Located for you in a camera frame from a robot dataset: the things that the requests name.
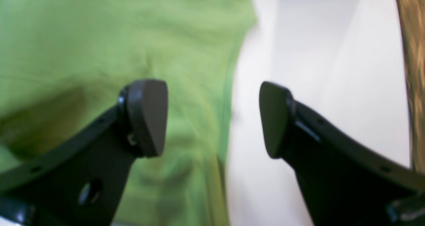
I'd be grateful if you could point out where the green T-shirt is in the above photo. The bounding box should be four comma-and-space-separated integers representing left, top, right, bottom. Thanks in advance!
1, 0, 255, 226

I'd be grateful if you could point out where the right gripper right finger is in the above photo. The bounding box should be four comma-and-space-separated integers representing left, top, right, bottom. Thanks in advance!
259, 81, 425, 226

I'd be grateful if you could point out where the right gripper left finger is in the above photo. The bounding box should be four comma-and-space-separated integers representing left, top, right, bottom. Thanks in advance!
1, 79, 168, 226

